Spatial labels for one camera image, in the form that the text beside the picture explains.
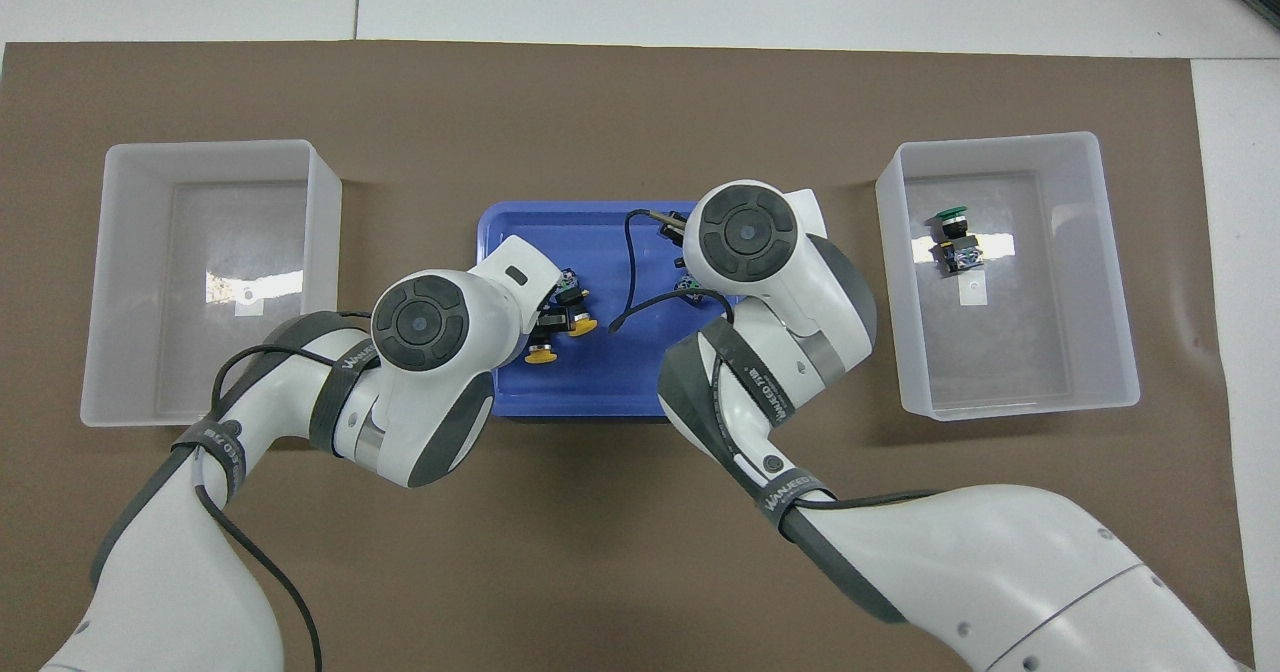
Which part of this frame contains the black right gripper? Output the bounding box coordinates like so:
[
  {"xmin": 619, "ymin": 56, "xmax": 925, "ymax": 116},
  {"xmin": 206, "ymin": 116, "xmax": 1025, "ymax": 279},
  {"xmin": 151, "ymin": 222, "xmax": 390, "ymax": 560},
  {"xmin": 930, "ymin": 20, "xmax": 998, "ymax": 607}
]
[{"xmin": 538, "ymin": 220, "xmax": 693, "ymax": 339}]

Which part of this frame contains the green push button with block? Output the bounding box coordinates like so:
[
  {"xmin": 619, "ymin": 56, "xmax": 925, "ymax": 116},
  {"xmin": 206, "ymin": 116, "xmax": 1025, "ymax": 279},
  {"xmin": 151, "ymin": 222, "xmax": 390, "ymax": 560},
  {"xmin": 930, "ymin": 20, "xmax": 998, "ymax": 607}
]
[{"xmin": 925, "ymin": 207, "xmax": 986, "ymax": 278}]

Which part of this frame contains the blue plastic tray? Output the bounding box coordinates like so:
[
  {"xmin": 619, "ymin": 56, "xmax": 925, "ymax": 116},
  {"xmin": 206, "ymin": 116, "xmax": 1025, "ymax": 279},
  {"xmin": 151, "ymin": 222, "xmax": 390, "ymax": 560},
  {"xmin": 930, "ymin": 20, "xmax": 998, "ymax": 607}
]
[{"xmin": 473, "ymin": 201, "xmax": 751, "ymax": 420}]

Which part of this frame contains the brown paper table mat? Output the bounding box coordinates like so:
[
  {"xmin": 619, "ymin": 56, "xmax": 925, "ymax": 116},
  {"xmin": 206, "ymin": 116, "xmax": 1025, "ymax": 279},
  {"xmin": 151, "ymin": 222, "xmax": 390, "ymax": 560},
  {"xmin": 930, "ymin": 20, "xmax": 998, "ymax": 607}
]
[{"xmin": 0, "ymin": 40, "xmax": 1256, "ymax": 672}]

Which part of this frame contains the translucent white plastic box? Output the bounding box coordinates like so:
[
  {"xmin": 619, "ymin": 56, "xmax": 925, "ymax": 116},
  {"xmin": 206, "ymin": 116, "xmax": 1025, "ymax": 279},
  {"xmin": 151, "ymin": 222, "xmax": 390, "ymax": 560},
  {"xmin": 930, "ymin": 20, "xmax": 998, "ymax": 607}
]
[
  {"xmin": 875, "ymin": 131, "xmax": 1141, "ymax": 423},
  {"xmin": 80, "ymin": 139, "xmax": 343, "ymax": 428}
]

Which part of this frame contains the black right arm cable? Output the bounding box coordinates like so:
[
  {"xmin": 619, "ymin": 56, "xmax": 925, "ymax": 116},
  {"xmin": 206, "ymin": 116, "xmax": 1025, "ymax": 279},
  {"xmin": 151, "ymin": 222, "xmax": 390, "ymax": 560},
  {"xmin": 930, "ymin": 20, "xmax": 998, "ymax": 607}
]
[{"xmin": 610, "ymin": 210, "xmax": 941, "ymax": 543}]

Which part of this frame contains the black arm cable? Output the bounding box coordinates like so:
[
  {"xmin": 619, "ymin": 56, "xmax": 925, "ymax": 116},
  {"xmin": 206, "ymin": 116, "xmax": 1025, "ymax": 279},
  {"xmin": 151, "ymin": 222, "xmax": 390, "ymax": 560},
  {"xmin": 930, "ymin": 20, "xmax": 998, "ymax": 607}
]
[
  {"xmin": 190, "ymin": 310, "xmax": 376, "ymax": 672},
  {"xmin": 610, "ymin": 210, "xmax": 941, "ymax": 543}
]

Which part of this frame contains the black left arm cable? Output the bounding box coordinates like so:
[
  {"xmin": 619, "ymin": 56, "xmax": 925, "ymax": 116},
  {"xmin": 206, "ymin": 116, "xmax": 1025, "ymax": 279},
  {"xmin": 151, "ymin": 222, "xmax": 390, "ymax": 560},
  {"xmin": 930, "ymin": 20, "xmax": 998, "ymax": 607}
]
[{"xmin": 190, "ymin": 310, "xmax": 376, "ymax": 672}]

